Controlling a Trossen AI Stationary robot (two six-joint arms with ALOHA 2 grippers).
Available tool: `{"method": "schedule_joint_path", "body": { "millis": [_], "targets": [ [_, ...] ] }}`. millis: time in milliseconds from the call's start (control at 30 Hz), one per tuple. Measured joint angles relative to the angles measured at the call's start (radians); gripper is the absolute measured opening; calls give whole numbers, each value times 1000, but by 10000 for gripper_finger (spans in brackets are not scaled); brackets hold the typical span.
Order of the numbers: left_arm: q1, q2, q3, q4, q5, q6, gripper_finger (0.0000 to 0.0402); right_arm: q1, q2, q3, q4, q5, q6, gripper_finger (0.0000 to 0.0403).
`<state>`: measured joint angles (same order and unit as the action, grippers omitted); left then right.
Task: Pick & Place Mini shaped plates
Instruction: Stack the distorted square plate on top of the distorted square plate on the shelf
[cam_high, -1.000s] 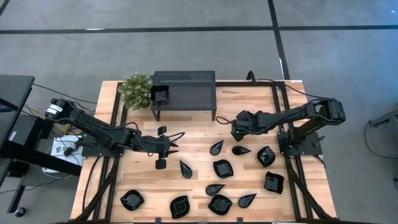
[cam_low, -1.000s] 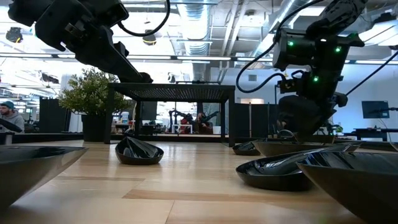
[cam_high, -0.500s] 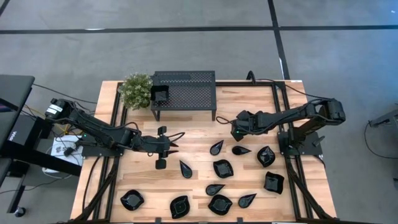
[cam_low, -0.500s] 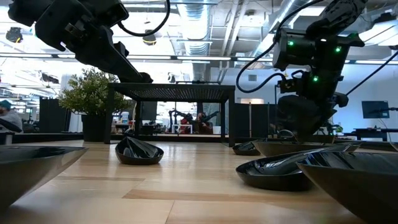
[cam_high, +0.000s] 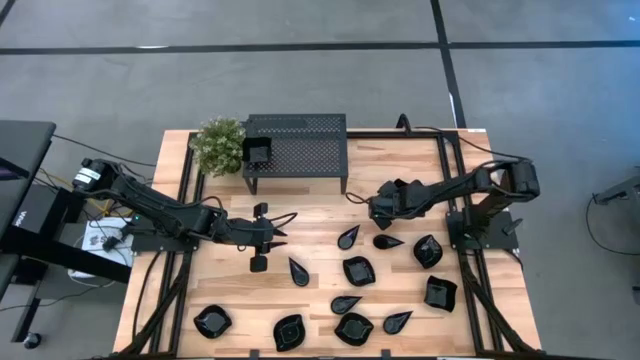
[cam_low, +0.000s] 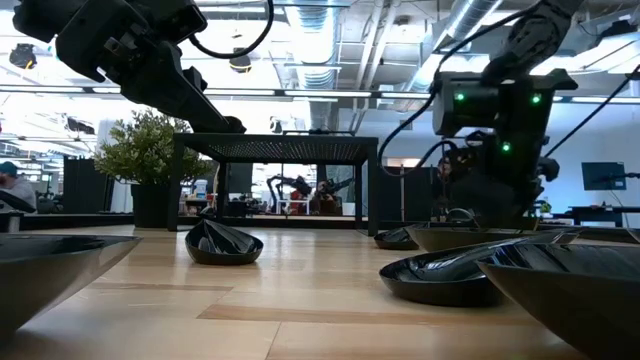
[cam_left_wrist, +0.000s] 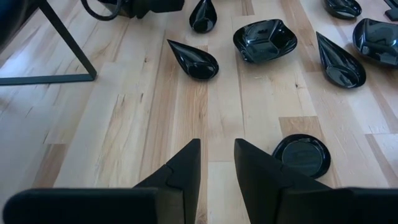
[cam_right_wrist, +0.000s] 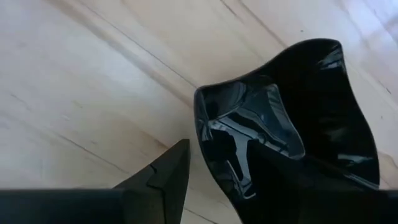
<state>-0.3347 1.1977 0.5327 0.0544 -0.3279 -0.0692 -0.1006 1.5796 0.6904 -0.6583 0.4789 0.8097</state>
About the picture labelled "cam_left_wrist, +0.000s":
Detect black round mini plate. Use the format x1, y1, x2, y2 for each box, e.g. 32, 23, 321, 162
272, 133, 331, 180

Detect black table edge bracket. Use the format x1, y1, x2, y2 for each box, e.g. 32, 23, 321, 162
384, 0, 398, 22

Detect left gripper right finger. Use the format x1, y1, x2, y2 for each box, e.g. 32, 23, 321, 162
234, 139, 398, 224

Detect black perforated metal shelf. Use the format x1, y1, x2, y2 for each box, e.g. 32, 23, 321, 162
0, 0, 98, 86

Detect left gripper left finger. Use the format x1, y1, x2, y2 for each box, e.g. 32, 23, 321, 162
2, 139, 202, 224

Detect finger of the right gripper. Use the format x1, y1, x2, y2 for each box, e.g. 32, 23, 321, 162
149, 0, 186, 14

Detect black rounded-square mini plate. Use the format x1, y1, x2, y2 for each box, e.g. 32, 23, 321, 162
352, 17, 398, 68
233, 18, 299, 64

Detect black teardrop mini plate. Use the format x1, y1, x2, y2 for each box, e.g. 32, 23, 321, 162
167, 39, 220, 81
322, 0, 363, 21
315, 30, 367, 90
188, 0, 218, 34

